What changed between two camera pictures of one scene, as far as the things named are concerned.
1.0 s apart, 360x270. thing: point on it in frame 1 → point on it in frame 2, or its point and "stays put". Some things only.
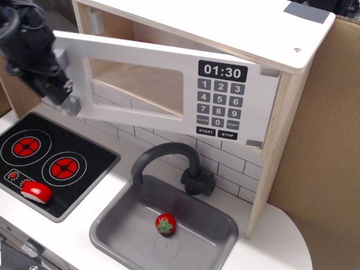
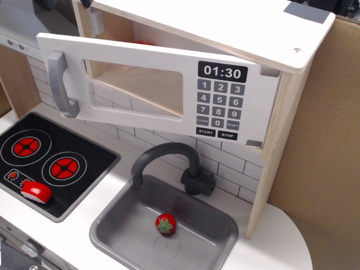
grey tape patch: [315, 14] stays put
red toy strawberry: [166, 224] stays put
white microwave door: [226, 100] stays put
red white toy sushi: [36, 192] stays put
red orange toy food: [128, 66] → [143, 42]
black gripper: [27, 48] → [86, 3]
